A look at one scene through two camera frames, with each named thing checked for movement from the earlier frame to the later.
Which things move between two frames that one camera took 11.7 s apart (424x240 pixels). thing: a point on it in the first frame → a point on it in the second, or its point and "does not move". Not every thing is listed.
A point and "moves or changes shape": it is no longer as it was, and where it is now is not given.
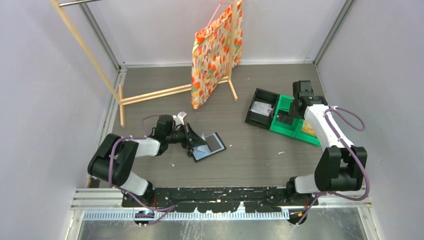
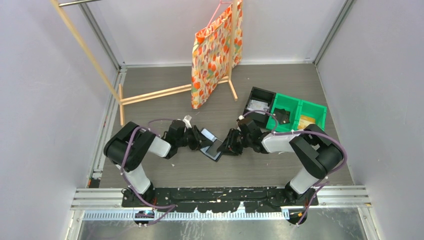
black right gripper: (292, 113) → (229, 146)
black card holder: (203, 151) moves or changes shape
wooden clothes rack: (118, 95) does not move
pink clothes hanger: (221, 3) does not move
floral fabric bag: (211, 55) does not move
